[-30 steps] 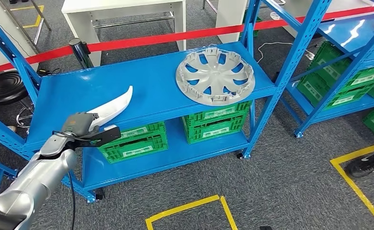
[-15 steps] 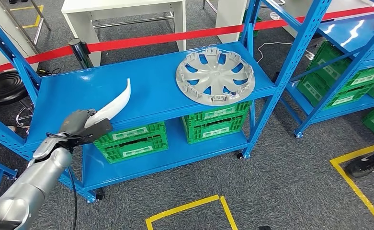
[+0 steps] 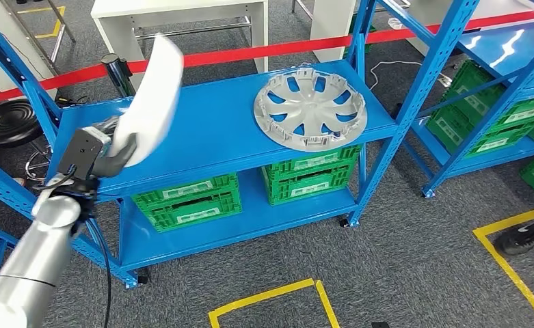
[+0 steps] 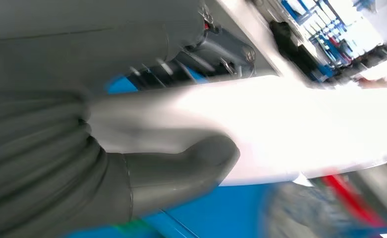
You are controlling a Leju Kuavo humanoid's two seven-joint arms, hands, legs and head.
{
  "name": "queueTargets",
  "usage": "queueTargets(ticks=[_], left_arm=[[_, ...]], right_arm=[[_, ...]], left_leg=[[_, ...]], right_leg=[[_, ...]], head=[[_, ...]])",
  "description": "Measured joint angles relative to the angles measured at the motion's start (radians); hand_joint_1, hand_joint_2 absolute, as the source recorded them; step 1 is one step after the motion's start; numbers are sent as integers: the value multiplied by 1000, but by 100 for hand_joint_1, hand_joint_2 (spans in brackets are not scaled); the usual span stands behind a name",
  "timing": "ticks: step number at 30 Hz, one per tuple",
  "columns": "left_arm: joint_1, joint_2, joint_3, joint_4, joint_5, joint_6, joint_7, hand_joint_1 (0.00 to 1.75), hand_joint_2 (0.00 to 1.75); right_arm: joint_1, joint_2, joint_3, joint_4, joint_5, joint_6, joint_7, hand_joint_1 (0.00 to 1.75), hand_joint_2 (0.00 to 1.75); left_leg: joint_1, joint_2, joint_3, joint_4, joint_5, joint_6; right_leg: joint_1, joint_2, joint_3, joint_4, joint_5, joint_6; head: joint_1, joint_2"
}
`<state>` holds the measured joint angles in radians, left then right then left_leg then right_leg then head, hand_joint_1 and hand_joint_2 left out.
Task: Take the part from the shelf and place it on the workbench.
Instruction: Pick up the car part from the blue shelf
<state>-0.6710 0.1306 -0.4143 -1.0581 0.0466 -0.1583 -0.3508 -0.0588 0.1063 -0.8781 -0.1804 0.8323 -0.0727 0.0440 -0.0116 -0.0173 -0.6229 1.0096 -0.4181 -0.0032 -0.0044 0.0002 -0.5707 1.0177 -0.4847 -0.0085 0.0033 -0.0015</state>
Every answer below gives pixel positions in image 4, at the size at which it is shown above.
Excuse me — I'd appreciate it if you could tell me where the red barrier belt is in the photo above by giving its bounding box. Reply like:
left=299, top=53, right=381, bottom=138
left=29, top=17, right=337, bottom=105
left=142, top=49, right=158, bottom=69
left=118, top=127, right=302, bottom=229
left=321, top=174, right=387, bottom=229

